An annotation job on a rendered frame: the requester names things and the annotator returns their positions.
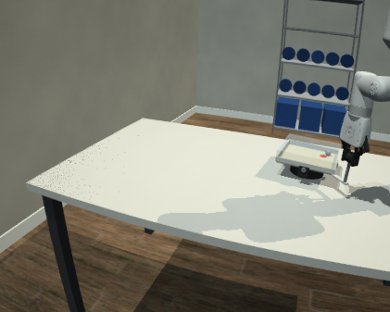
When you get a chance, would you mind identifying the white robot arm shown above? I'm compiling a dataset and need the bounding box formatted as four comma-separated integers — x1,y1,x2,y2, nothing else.
348,6,390,117

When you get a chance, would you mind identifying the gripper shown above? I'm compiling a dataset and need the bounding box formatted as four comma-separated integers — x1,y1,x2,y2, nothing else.
339,111,371,167

